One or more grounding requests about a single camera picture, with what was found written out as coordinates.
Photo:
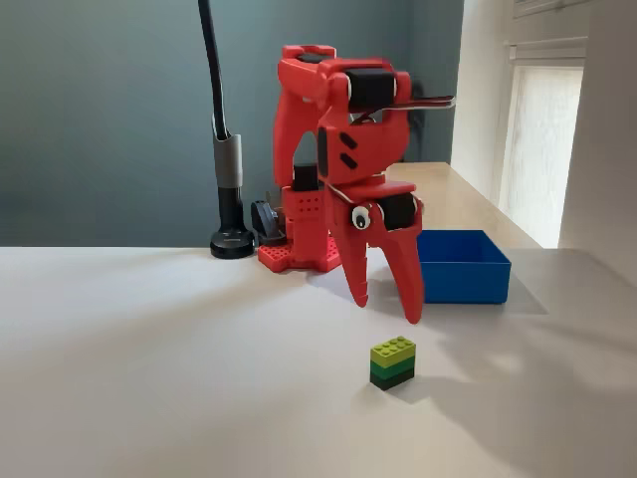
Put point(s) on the green lego brick stack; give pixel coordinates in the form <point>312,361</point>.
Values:
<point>390,363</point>

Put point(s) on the red robot arm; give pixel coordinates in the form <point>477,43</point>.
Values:
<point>298,124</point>

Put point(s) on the blue plastic bin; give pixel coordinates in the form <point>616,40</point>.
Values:
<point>463,286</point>

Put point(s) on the googly eye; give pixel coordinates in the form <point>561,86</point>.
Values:
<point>360,217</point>

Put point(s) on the light wooden table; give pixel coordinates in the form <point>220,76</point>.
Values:
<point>448,199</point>

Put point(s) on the black table clamp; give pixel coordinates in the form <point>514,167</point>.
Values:
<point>264,219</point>

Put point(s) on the white window blind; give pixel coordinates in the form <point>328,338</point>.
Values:
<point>542,149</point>

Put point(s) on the black gooseneck stand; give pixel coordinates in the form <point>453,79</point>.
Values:
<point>228,159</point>

